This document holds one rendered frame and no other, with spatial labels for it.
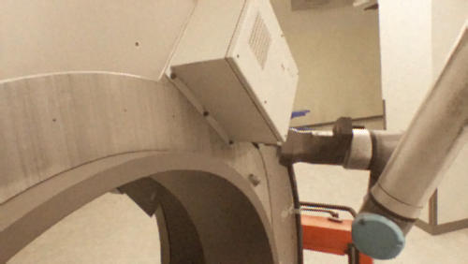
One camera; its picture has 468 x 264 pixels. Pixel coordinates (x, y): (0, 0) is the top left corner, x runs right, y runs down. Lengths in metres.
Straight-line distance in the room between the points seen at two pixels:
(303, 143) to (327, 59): 9.78
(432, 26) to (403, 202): 2.78
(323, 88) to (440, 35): 7.26
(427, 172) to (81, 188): 0.50
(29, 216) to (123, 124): 0.17
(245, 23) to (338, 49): 10.17
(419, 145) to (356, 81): 10.35
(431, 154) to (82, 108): 0.51
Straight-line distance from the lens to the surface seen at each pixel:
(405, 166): 0.58
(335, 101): 10.55
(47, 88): 0.38
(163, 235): 1.17
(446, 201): 3.63
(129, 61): 0.46
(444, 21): 3.38
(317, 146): 0.67
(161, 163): 0.42
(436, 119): 0.56
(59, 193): 0.33
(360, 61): 11.01
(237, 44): 0.46
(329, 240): 1.52
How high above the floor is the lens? 1.64
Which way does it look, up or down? 9 degrees down
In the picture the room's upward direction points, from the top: 6 degrees counter-clockwise
